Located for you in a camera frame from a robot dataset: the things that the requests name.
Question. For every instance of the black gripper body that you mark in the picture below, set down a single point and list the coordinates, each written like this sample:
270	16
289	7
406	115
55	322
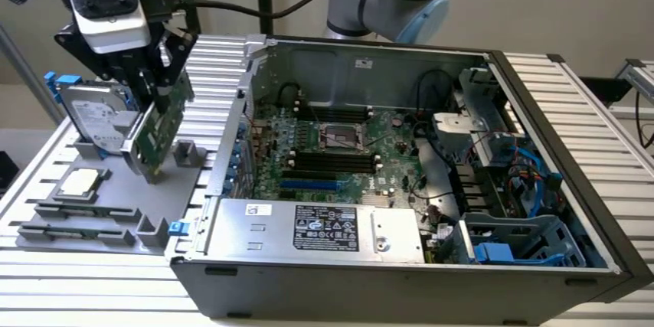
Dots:
172	48

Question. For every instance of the green graphics card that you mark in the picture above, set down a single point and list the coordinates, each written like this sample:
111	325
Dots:
159	139

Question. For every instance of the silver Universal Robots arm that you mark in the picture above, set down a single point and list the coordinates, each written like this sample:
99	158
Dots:
389	1

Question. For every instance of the black RAM slot bank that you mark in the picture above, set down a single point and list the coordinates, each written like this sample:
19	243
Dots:
333	112
334	162

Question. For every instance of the blue expansion slot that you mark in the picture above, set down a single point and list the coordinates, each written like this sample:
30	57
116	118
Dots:
309	185

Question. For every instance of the silver hard disk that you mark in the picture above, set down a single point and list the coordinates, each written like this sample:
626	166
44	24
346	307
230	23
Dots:
96	116

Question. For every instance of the silver CPU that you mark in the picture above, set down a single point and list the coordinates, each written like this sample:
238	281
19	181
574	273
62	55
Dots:
83	184

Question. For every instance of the grey parts rack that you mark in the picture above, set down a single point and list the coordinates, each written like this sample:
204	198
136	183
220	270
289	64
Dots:
118	204

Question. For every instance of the blue case latch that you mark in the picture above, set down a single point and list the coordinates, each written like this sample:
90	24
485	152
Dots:
176	227

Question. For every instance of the black box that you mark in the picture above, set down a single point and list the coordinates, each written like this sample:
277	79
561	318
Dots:
7	170

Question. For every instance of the metal CPU socket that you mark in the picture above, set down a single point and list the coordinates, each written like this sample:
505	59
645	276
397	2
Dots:
341	136

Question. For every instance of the green RAM stick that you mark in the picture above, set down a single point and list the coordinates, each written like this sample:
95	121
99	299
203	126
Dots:
71	234

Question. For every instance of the silver power supply unit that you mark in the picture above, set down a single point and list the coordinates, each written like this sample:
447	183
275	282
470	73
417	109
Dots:
275	235

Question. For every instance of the round coin cell battery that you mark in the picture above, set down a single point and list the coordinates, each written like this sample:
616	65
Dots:
398	120

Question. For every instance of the green motherboard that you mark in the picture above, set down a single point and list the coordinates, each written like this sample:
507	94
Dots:
393	174

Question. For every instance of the black open PC case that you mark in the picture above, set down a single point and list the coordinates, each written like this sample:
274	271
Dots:
389	288

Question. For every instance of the blue disk bay latch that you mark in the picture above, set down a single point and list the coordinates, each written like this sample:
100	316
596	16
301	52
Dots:
493	253

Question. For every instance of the grey disk bay cage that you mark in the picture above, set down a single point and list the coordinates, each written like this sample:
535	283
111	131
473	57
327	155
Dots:
531	235

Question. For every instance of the aluminium side table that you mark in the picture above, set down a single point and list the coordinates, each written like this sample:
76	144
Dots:
636	82

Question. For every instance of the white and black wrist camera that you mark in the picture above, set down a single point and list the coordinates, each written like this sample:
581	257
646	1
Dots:
114	17

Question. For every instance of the blue disk caddy bracket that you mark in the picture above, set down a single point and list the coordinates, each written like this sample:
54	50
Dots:
51	86

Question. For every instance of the aluminium frame post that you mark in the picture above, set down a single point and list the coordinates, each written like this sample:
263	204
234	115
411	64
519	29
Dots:
20	70

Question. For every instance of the silver drive cage bracket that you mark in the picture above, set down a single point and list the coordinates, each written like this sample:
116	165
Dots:
481	124

